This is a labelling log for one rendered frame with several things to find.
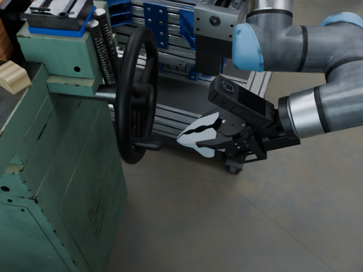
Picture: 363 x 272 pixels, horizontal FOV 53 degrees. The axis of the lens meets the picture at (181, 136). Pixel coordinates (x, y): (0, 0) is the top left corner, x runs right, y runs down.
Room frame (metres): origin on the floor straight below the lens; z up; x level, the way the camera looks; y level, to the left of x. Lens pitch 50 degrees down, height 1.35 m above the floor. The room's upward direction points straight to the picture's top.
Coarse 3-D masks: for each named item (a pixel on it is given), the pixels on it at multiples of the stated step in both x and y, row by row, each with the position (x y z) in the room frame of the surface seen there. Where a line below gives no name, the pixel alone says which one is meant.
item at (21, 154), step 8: (48, 96) 0.53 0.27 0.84; (56, 96) 0.55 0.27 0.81; (48, 104) 0.52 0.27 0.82; (40, 112) 0.49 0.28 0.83; (48, 112) 0.51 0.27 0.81; (40, 120) 0.48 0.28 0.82; (32, 128) 0.45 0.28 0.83; (40, 128) 0.47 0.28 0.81; (24, 136) 0.42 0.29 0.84; (32, 136) 0.44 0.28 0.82; (24, 144) 0.41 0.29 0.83; (32, 144) 0.43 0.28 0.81; (16, 152) 0.39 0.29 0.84; (24, 152) 0.40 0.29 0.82; (16, 160) 0.39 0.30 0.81; (24, 160) 0.39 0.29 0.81
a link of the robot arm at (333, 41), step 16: (336, 16) 0.52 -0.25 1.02; (352, 16) 0.52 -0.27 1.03; (320, 32) 0.48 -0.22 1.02; (336, 32) 0.48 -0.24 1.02; (352, 32) 0.48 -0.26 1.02; (320, 48) 0.46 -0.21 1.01; (336, 48) 0.46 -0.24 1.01; (352, 48) 0.45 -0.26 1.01; (304, 64) 0.45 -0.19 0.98; (320, 64) 0.45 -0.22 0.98; (336, 64) 0.43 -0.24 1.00
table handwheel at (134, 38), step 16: (144, 32) 0.59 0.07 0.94; (128, 48) 0.53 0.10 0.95; (128, 64) 0.50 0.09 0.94; (128, 80) 0.48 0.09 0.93; (144, 80) 0.59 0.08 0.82; (64, 96) 0.56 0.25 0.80; (80, 96) 0.56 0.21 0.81; (96, 96) 0.55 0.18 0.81; (112, 96) 0.55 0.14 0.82; (128, 96) 0.46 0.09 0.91; (144, 96) 0.53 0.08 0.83; (128, 112) 0.44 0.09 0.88; (144, 112) 0.61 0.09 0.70; (128, 128) 0.43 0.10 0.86; (144, 128) 0.57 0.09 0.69; (128, 144) 0.42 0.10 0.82; (128, 160) 0.42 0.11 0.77
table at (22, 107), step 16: (96, 0) 0.86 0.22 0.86; (0, 64) 0.55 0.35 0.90; (32, 64) 0.55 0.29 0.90; (32, 80) 0.51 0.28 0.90; (48, 80) 0.54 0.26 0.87; (64, 80) 0.54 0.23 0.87; (80, 80) 0.54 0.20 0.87; (96, 80) 0.55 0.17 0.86; (0, 96) 0.46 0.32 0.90; (16, 96) 0.46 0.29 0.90; (32, 96) 0.48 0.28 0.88; (0, 112) 0.42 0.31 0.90; (16, 112) 0.43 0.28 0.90; (32, 112) 0.47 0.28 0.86; (0, 128) 0.39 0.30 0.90; (16, 128) 0.41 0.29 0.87; (0, 144) 0.36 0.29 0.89; (16, 144) 0.39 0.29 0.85; (0, 160) 0.35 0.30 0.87; (0, 176) 0.33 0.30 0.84
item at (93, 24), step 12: (96, 12) 0.62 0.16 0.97; (96, 24) 0.58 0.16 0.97; (108, 24) 0.62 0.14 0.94; (96, 36) 0.57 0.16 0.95; (108, 36) 0.62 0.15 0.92; (96, 48) 0.57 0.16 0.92; (108, 48) 0.61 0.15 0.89; (108, 60) 0.58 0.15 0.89; (108, 72) 0.58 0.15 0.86; (108, 84) 0.58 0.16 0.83; (132, 120) 0.63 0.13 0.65; (132, 132) 0.62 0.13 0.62
